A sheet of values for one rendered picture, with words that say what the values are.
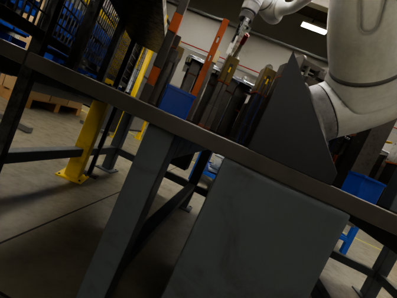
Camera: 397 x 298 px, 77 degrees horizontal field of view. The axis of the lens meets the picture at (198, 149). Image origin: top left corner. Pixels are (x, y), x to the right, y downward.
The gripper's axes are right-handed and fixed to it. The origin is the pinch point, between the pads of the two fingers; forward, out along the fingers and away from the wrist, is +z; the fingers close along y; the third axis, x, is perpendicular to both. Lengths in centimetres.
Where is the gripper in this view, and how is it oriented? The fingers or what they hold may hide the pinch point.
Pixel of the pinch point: (231, 49)
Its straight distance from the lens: 143.5
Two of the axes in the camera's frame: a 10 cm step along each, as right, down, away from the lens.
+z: -4.1, 9.1, 0.9
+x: -9.1, -3.9, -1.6
